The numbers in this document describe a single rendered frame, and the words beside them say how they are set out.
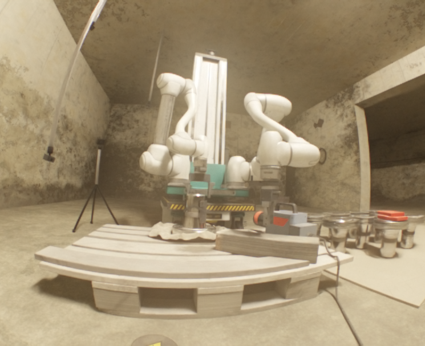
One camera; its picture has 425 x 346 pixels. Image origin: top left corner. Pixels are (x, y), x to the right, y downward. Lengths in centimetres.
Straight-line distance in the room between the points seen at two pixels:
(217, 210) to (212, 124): 82
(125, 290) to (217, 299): 28
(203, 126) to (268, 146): 109
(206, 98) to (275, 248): 151
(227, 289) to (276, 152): 55
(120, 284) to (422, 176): 967
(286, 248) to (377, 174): 1001
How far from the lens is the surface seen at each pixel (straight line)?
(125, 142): 627
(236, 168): 160
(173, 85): 149
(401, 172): 1007
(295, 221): 108
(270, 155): 82
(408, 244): 175
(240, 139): 652
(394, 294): 97
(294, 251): 82
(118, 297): 67
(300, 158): 87
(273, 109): 133
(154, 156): 138
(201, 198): 113
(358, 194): 475
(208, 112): 190
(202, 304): 67
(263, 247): 84
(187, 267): 67
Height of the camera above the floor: 42
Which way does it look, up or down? 5 degrees up
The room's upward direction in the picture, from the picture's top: 3 degrees clockwise
